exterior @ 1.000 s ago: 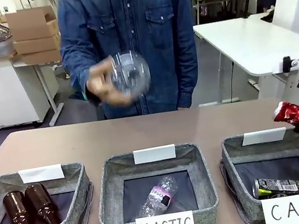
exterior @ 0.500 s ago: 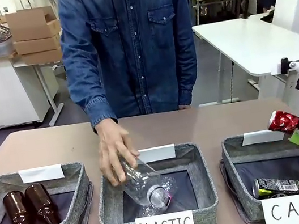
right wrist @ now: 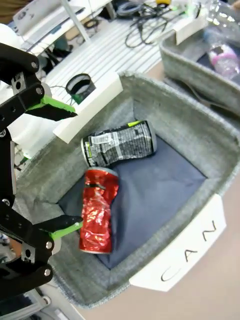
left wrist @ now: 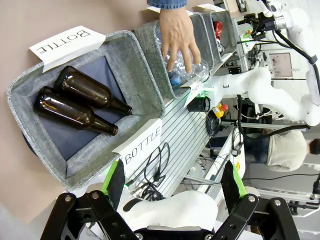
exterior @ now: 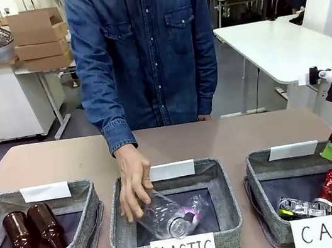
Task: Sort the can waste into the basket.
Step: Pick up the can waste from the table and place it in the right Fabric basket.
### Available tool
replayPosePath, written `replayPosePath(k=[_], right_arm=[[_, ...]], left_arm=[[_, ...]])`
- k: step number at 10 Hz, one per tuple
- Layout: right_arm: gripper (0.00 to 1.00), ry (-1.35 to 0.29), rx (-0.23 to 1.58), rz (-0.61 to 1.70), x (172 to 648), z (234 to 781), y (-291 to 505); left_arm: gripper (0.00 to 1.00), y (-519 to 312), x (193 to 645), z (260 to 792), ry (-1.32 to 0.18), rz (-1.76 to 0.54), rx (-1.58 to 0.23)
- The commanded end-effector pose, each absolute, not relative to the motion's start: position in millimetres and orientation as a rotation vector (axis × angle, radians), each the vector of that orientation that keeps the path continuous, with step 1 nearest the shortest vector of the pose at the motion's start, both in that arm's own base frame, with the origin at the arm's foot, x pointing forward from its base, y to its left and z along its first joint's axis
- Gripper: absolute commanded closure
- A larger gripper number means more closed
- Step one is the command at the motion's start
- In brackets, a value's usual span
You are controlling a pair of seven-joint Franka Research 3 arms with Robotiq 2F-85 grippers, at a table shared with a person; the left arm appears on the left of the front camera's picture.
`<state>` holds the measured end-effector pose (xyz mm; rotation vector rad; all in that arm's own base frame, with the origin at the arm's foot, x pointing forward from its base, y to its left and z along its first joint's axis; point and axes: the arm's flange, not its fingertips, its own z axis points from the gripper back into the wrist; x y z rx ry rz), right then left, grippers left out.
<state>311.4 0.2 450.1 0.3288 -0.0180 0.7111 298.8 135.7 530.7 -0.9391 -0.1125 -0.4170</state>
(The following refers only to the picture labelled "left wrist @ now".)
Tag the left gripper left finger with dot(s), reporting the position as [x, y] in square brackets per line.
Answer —
[117, 182]

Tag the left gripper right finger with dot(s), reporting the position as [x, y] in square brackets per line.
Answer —
[231, 182]

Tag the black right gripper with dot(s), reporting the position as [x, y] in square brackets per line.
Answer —
[266, 23]

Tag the crushed red drink can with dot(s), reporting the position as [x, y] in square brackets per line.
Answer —
[218, 28]

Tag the clear plastic bottle blue cap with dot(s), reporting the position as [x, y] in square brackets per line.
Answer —
[198, 72]

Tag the brown glass bottle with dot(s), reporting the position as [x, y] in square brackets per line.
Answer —
[65, 112]
[87, 90]

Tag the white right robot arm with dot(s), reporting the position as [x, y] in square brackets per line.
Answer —
[262, 82]

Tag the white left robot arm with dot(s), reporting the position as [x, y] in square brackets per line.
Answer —
[175, 207]

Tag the grey fabric basket for cans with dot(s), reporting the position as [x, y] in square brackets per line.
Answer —
[226, 22]

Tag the white can label card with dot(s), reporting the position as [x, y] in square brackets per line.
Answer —
[208, 7]

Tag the grey fabric basket for bottles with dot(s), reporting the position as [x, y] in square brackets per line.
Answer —
[145, 82]

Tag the grey fabric basket for plastic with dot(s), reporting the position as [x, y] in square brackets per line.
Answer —
[150, 50]

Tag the person hand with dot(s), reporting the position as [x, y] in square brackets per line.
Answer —
[177, 32]

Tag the computer monitor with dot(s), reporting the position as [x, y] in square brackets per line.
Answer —
[280, 63]

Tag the white BOTTLE label card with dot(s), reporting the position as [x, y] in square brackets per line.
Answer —
[142, 145]
[62, 45]

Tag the person in beige shirt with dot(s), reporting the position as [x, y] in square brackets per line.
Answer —
[285, 150]

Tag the aluminium profile platform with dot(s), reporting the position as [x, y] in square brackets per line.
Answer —
[185, 130]

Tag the yellow red emergency stop button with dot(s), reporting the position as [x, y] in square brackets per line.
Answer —
[220, 110]

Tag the black cylinder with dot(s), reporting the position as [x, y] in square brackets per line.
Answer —
[198, 104]

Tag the white PLASTIC label card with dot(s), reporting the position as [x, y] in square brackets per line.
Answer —
[153, 9]
[195, 91]

